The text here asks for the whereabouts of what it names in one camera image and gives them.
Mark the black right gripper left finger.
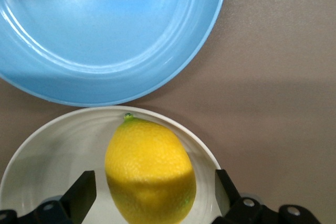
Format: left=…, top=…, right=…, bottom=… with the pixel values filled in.
left=0, top=170, right=97, bottom=224

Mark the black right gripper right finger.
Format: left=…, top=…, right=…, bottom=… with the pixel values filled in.
left=212, top=168, right=322, bottom=224

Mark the yellow lemon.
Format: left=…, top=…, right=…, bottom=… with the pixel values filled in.
left=104, top=113, right=197, bottom=224

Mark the beige round plate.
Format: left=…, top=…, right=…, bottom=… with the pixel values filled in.
left=0, top=105, right=223, bottom=224

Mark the blue round plate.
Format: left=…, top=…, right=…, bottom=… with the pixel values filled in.
left=0, top=0, right=229, bottom=107

